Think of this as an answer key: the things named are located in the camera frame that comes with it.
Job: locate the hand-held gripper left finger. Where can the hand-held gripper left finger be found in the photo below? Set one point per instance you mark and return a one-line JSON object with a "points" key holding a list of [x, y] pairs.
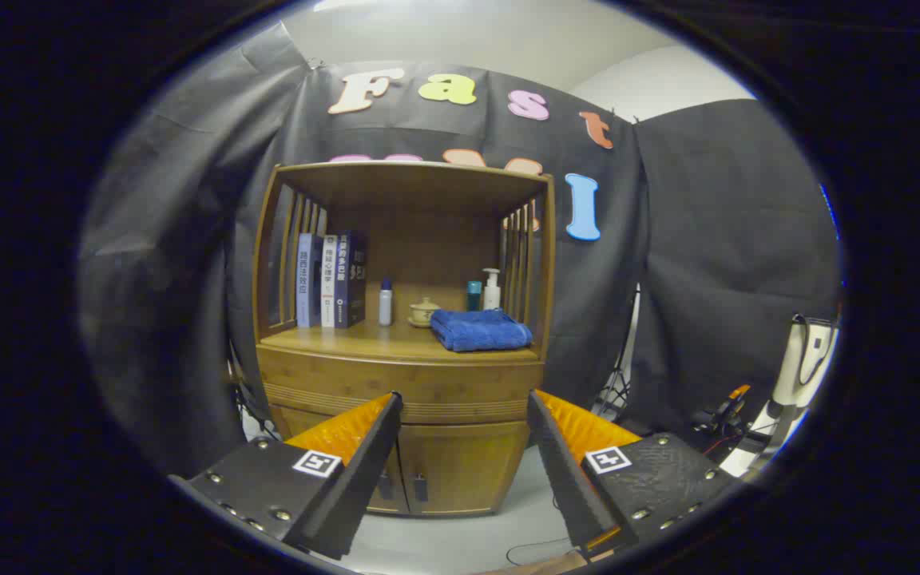
{"points": [[364, 479]]}

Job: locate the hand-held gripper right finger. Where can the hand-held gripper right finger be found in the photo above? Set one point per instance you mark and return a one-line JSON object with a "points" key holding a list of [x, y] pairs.
{"points": [[568, 479]]}

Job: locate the wooden drawer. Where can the wooden drawer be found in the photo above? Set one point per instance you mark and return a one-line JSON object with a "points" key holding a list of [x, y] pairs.
{"points": [[460, 387]]}

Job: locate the wooden countertop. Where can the wooden countertop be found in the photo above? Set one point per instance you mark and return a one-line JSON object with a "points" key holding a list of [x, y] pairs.
{"points": [[364, 339]]}

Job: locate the wooden cabinet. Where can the wooden cabinet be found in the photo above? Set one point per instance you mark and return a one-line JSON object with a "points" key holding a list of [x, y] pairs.
{"points": [[428, 231]]}

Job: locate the black tripod stand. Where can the black tripod stand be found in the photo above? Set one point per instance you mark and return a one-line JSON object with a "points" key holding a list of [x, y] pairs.
{"points": [[618, 391]]}

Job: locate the blue folded towel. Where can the blue folded towel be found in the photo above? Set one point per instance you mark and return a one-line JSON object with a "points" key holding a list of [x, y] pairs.
{"points": [[480, 331]]}

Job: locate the white bottle blue cap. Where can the white bottle blue cap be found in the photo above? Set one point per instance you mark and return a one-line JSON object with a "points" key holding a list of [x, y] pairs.
{"points": [[385, 307]]}

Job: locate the black orange tool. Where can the black orange tool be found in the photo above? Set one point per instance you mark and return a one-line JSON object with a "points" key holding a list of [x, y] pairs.
{"points": [[727, 411]]}

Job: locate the beige lidded tea cup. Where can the beige lidded tea cup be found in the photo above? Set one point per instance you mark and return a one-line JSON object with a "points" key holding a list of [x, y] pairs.
{"points": [[424, 313]]}

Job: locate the white pump bottle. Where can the white pump bottle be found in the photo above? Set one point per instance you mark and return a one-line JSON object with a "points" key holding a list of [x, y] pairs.
{"points": [[492, 295]]}

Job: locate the dark navy book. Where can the dark navy book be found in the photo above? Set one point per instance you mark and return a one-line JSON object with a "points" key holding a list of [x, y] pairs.
{"points": [[350, 279]]}

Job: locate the white spine book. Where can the white spine book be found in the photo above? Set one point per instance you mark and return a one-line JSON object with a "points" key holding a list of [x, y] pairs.
{"points": [[329, 279]]}

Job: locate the teal bottle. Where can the teal bottle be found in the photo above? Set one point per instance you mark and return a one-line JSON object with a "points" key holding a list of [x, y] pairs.
{"points": [[473, 297]]}

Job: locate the grey-blue book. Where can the grey-blue book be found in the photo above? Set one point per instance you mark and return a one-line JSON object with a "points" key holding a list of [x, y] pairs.
{"points": [[306, 279]]}

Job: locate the white plastic device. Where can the white plastic device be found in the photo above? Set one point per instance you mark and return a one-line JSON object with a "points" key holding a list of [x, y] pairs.
{"points": [[795, 367]]}

